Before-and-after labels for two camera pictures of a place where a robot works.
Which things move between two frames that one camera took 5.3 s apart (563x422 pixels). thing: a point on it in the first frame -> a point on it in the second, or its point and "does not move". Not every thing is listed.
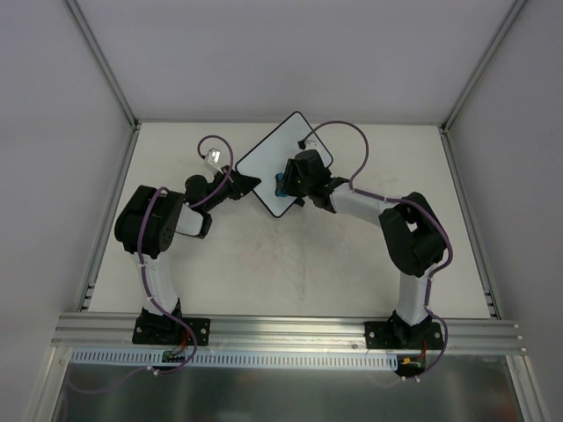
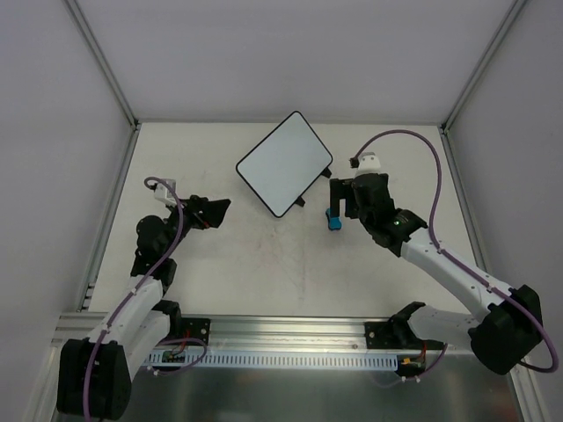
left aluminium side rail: x=108 y=220 does not move
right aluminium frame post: x=504 y=27 does not move
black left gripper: x=235 y=184 -> x=196 y=211
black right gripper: x=289 y=178 -> x=352 y=193
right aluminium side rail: x=489 y=301 does not move
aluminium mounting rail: x=112 y=334 does not move
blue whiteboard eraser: x=280 y=185 -> x=334 y=223
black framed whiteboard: x=268 y=156 does not move
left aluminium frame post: x=104 y=63 does not move
